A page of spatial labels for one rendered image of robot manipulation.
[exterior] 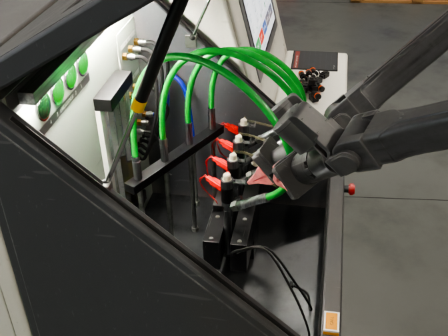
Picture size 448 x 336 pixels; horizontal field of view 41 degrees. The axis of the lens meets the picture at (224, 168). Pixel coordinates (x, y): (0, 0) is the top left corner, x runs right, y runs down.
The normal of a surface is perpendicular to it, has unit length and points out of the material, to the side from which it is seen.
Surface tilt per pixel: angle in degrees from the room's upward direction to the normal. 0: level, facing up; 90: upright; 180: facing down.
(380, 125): 37
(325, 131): 45
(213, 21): 90
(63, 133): 90
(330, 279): 0
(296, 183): 49
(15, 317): 90
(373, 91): 61
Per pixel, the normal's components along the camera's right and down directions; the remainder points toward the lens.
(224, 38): -0.18, 0.55
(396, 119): -0.61, -0.71
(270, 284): -0.02, -0.83
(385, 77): -0.12, 0.20
